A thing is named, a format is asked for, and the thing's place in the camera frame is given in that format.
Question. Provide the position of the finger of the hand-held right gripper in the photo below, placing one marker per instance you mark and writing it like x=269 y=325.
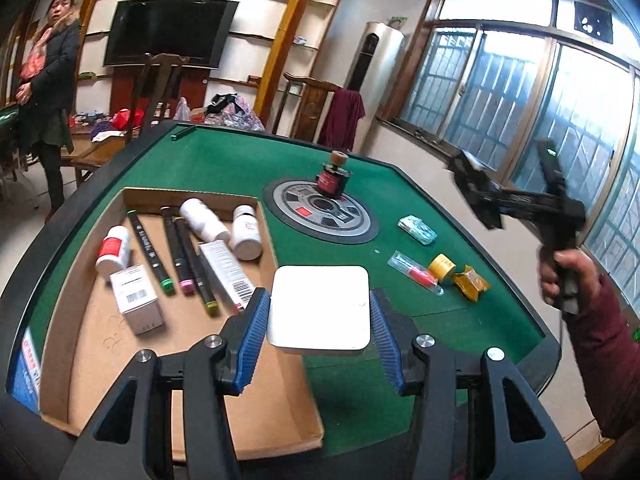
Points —
x=467 y=167
x=487 y=207

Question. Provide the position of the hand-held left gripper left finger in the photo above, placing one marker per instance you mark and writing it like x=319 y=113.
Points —
x=252 y=340

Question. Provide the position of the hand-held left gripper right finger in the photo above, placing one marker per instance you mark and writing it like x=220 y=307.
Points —
x=387 y=345

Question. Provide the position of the white square box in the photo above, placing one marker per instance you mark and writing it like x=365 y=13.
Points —
x=320 y=310

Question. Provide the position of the cardboard box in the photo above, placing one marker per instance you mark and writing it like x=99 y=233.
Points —
x=100 y=360

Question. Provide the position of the person's right forearm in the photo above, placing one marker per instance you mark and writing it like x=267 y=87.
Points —
x=605 y=360

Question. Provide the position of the person's right hand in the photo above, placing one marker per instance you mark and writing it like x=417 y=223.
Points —
x=582 y=270

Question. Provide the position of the long white barcode box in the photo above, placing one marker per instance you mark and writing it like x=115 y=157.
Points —
x=225 y=272

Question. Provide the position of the teal packet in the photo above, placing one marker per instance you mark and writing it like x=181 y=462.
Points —
x=417 y=230

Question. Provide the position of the yellow tape roll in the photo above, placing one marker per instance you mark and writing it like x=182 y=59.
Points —
x=442 y=266

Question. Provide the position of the clear packet with red pen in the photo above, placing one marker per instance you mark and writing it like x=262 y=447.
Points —
x=417 y=274

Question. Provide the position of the yellow packet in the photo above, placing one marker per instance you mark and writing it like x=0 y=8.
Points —
x=470 y=284

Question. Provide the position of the black marker olive cap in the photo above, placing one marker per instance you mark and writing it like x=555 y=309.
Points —
x=197 y=275

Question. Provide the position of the large framed window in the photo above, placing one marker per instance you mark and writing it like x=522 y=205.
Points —
x=500 y=85

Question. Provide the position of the white bottle red print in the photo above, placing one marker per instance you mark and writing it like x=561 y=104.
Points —
x=246 y=235

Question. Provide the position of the black marker pink cap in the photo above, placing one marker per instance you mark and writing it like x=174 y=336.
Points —
x=176 y=255

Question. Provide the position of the small white carton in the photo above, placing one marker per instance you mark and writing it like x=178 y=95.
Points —
x=137 y=305

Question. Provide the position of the plain white bottle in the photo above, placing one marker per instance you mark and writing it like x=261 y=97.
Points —
x=205 y=220

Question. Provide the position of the black marker green cap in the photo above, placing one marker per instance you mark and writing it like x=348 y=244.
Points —
x=150 y=255

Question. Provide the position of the maroon cloth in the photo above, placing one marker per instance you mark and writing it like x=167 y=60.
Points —
x=345 y=115

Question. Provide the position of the dark bottle with cork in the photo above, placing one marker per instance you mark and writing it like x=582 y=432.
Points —
x=331 y=180

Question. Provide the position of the round grey table panel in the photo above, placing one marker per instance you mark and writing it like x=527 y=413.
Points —
x=300 y=205

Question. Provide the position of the standing air conditioner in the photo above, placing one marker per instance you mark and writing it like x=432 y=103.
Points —
x=380 y=50

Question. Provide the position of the white bottle red label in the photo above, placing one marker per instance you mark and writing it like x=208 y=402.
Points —
x=112 y=252

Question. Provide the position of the wooden chair with cloth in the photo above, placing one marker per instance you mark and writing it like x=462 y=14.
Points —
x=310 y=110

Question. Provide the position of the green felt game table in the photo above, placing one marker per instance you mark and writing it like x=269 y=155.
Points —
x=225 y=165

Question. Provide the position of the black window sticker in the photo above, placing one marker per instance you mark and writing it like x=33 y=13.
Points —
x=592 y=20

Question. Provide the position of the green stick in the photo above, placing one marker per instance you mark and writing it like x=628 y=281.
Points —
x=181 y=132

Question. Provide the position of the blue table sticker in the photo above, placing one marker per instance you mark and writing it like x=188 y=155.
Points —
x=27 y=375

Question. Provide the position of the pile of clothes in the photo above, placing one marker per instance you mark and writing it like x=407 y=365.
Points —
x=235 y=112

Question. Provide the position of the pink plastic bag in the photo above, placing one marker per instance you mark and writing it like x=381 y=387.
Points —
x=181 y=109

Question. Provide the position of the low wooden table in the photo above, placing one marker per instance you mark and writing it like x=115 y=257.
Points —
x=100 y=150

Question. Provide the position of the white paper sheet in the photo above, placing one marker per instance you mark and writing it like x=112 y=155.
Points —
x=107 y=135

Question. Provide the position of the red bag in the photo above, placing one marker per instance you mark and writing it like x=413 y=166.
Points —
x=122 y=119

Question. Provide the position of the dark wooden chair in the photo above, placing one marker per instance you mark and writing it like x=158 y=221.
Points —
x=155 y=90

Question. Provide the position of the black flat television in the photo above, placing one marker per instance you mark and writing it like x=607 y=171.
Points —
x=170 y=30

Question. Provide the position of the wooden wall shelf unit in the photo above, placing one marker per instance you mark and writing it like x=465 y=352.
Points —
x=280 y=15

